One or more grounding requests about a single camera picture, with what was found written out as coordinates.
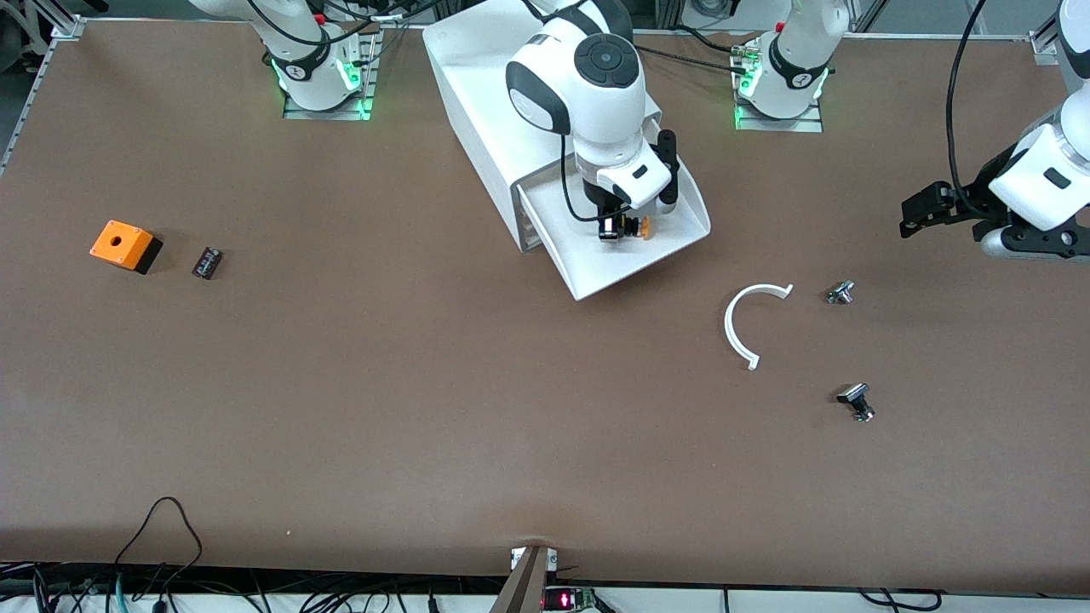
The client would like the small device with red light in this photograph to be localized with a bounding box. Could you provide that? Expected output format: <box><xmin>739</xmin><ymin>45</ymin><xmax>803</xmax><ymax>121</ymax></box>
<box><xmin>542</xmin><ymin>586</ymin><xmax>599</xmax><ymax>613</ymax></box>

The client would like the looped thin black cable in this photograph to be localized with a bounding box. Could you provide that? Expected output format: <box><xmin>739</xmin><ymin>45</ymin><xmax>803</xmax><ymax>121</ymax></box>
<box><xmin>113</xmin><ymin>496</ymin><xmax>204</xmax><ymax>590</ymax></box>

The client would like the curved black floor cable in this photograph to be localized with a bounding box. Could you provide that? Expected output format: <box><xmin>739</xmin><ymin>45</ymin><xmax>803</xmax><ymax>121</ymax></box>
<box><xmin>855</xmin><ymin>588</ymin><xmax>944</xmax><ymax>613</ymax></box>

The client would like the orange button enclosure box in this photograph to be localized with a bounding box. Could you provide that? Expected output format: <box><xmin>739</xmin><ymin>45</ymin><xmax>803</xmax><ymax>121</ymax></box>
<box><xmin>89</xmin><ymin>220</ymin><xmax>164</xmax><ymax>275</ymax></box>

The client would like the aluminium table frame rail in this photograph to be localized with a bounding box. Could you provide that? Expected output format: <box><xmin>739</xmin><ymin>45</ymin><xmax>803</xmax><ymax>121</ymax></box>
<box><xmin>0</xmin><ymin>15</ymin><xmax>87</xmax><ymax>176</ymax></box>
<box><xmin>1028</xmin><ymin>30</ymin><xmax>1065</xmax><ymax>68</ymax></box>

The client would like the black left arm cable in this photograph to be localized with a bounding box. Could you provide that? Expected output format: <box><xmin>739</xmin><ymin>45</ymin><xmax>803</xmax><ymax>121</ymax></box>
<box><xmin>946</xmin><ymin>0</ymin><xmax>990</xmax><ymax>203</ymax></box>

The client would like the black base cable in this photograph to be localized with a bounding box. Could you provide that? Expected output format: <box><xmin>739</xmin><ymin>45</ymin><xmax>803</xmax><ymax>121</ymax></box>
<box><xmin>634</xmin><ymin>43</ymin><xmax>740</xmax><ymax>66</ymax></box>

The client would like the black and silver button part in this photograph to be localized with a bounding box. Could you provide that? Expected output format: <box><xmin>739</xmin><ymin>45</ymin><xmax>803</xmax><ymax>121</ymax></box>
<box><xmin>836</xmin><ymin>383</ymin><xmax>876</xmax><ymax>423</ymax></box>

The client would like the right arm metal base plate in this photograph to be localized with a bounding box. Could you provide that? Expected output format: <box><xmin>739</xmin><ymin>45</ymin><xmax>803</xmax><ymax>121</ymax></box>
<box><xmin>283</xmin><ymin>30</ymin><xmax>381</xmax><ymax>121</ymax></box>

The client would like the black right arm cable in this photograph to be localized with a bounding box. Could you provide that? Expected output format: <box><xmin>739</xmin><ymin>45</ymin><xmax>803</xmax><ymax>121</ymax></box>
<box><xmin>559</xmin><ymin>132</ymin><xmax>633</xmax><ymax>225</ymax></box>

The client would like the white curved ring piece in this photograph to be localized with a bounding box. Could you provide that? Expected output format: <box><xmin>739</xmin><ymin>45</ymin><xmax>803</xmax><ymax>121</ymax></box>
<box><xmin>724</xmin><ymin>284</ymin><xmax>795</xmax><ymax>372</ymax></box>

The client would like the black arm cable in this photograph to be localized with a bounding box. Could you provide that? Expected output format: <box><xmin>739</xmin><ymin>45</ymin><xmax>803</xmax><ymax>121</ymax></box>
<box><xmin>559</xmin><ymin>132</ymin><xmax>633</xmax><ymax>225</ymax></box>
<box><xmin>946</xmin><ymin>0</ymin><xmax>990</xmax><ymax>203</ymax></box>

